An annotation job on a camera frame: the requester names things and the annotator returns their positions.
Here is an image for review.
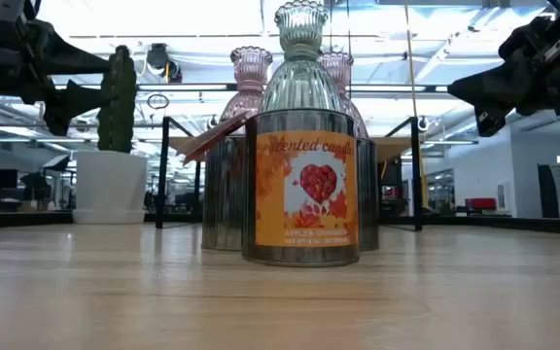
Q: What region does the orange-labelled scented candle tin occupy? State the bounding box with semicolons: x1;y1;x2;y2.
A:
241;109;361;267

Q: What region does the plain silver candle tin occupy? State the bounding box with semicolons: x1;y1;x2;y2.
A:
201;133;247;252
356;137;380;253

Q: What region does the white plant pot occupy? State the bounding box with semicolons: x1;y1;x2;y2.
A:
72;149;149;225

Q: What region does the black hanging cable ring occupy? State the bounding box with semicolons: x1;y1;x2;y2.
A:
146;92;170;111

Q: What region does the raised wooden shelf black frame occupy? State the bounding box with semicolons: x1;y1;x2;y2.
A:
155;115;425;232

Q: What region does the pink ribbed glass candlestick holder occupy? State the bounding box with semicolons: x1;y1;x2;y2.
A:
318;51;369;140
219;46;274;123

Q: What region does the black ceiling cable reel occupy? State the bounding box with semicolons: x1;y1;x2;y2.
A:
146;42;183;84

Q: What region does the green cactus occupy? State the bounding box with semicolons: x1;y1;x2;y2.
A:
96;45;138;155

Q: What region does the red box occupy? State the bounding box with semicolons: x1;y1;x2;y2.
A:
464;197;498;211

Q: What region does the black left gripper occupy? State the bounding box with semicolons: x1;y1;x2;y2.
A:
0;0;116;137

